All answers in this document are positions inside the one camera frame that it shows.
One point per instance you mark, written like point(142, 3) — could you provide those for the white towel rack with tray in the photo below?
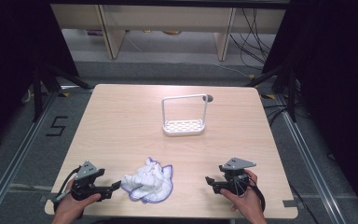
point(184, 127)

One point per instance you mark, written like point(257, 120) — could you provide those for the white cloth with purple edging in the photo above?
point(149, 183)

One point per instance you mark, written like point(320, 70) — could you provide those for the black metal stand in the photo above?
point(38, 93)
point(292, 93)

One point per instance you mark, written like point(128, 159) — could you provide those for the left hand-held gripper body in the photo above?
point(87, 183)

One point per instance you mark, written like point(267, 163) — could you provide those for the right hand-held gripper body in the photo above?
point(236, 177)

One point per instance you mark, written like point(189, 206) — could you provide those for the aluminium floor rail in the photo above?
point(310, 161)
point(18, 152)

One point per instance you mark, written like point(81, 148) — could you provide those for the person's right hand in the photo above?
point(247, 202)

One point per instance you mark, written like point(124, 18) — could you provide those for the yellow black floor tape marker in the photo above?
point(268, 96)

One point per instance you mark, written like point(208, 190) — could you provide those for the beige wooden desk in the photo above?
point(167, 18)

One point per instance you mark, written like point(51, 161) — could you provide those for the black curtain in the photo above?
point(12, 62)
point(338, 77)

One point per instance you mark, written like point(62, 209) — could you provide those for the person's left hand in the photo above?
point(71, 207)

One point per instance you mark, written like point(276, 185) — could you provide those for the grey tape strip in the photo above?
point(47, 198)
point(289, 203)

